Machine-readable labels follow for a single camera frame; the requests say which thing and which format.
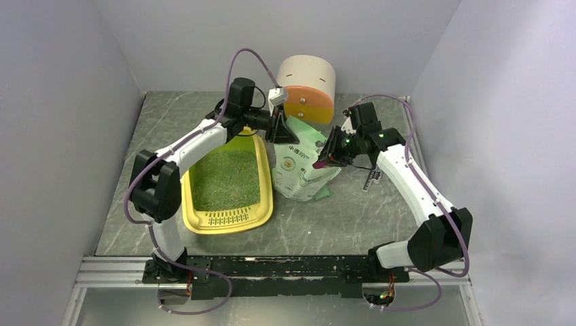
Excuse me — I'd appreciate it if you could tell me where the round cream drawer cabinet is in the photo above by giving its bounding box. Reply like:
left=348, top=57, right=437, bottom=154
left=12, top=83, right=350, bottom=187
left=276, top=54, right=336, bottom=129

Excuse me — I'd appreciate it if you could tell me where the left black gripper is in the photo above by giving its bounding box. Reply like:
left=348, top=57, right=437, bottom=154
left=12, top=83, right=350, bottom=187
left=242, top=103, right=300, bottom=145

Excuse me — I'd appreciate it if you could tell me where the green cat litter bag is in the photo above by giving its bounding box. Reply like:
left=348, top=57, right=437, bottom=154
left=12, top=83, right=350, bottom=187
left=272, top=117, right=341, bottom=202

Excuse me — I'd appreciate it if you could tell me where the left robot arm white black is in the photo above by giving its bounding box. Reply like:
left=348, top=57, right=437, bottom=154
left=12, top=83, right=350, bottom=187
left=124, top=77, right=299, bottom=283

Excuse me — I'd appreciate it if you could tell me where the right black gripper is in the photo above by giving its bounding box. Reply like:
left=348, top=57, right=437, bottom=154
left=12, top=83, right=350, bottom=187
left=314, top=126, right=361, bottom=167

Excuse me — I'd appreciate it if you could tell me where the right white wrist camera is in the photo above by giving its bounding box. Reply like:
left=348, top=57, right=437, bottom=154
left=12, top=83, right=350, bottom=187
left=341, top=109, right=356, bottom=134

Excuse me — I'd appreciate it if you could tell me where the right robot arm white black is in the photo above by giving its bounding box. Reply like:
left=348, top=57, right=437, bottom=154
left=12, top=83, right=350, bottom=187
left=313, top=103, right=473, bottom=281

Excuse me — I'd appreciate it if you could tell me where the magenta plastic scoop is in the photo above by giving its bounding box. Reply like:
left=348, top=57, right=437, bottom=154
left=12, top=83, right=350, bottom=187
left=312, top=161, right=327, bottom=169

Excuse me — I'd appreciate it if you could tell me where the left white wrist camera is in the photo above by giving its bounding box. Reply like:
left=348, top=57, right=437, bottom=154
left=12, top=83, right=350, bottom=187
left=267, top=87, right=289, bottom=114

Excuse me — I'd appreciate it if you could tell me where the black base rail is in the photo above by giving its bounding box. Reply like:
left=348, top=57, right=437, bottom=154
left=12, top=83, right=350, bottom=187
left=141, top=255, right=410, bottom=300

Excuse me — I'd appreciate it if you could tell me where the yellow litter box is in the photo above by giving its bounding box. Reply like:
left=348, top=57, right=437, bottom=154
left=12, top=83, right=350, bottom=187
left=181, top=128, right=274, bottom=235

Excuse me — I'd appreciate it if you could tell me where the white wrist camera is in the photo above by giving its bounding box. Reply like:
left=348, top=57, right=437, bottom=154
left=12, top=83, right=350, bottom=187
left=267, top=87, right=289, bottom=114
left=341, top=109, right=356, bottom=134

